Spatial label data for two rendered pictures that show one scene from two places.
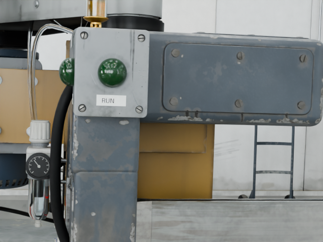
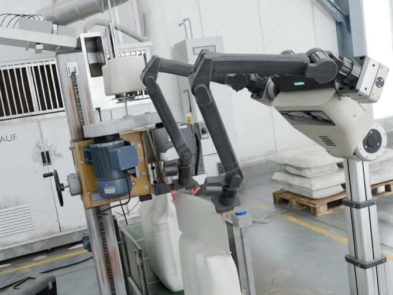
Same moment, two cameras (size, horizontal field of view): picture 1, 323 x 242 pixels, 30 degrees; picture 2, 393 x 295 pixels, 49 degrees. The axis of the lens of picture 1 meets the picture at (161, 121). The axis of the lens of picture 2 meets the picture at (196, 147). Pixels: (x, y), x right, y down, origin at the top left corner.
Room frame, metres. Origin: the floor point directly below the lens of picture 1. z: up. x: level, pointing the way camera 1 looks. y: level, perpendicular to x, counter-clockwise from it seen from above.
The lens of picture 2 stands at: (1.07, 2.26, 1.50)
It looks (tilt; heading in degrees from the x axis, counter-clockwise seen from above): 8 degrees down; 260
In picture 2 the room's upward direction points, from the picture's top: 9 degrees counter-clockwise
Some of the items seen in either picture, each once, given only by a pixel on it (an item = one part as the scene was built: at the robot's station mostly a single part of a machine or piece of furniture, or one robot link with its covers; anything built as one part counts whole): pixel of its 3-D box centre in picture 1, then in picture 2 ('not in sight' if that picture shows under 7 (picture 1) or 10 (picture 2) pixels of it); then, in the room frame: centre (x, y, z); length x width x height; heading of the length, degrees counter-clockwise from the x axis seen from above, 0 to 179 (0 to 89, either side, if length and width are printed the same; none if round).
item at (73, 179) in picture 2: not in sight; (73, 184); (1.31, 0.12, 1.14); 0.11 x 0.06 x 0.11; 100
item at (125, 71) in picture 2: not in sight; (128, 75); (0.97, 0.27, 1.61); 0.17 x 0.17 x 0.17
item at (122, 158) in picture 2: not in sight; (124, 160); (1.05, 0.39, 1.25); 0.10 x 0.08 x 0.12; 35
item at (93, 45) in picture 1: (110, 73); (201, 130); (0.63, 0.06, 1.29); 0.08 x 0.05 x 0.09; 100
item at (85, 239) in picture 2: not in sight; (92, 240); (1.42, -1.48, 0.35); 0.30 x 0.15 x 0.15; 100
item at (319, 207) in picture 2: not in sight; (334, 191); (-1.33, -2.36, 0.07); 1.20 x 0.82 x 0.14; 12
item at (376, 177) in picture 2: not in sight; (367, 177); (-1.68, -2.22, 0.20); 0.67 x 0.43 x 0.15; 10
